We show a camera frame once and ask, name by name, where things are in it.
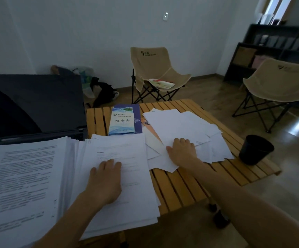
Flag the person's right hand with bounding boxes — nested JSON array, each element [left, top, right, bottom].
[[166, 138, 204, 169]]

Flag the person's left hand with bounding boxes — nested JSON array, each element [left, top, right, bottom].
[[83, 159, 123, 206]]

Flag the pile of white papers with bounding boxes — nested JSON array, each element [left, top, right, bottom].
[[142, 108, 236, 174]]

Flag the thin stack of sorted sheets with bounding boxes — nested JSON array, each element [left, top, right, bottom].
[[69, 133, 162, 241]]

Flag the blue booklet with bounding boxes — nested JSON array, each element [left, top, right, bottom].
[[108, 103, 143, 136]]

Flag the sorted text document stack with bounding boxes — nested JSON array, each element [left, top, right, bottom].
[[0, 136, 79, 248]]

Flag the grey laptop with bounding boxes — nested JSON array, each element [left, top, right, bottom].
[[0, 73, 89, 153]]

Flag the person's right forearm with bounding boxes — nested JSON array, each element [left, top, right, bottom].
[[189, 161, 299, 248]]

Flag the person's left forearm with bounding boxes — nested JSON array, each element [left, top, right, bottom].
[[33, 193, 102, 248]]

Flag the wooden slatted table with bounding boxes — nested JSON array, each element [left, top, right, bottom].
[[0, 98, 282, 248]]

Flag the black plastic pot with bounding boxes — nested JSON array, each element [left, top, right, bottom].
[[239, 134, 275, 166]]

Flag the red and white booklet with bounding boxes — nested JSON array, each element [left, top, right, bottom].
[[148, 78, 176, 91]]

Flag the dark bottle with blue cap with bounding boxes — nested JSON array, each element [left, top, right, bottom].
[[213, 209, 231, 229]]

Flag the black shelf unit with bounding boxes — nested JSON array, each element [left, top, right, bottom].
[[224, 23, 299, 112]]

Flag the beige folding chair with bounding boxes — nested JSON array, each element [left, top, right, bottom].
[[232, 58, 299, 134], [130, 46, 192, 104]]

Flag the woven storage basket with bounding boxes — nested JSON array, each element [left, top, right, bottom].
[[232, 46, 257, 68]]

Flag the pink storage box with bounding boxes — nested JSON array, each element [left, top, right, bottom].
[[251, 54, 269, 69]]

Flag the tall narrow window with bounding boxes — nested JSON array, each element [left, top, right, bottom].
[[258, 0, 293, 25]]

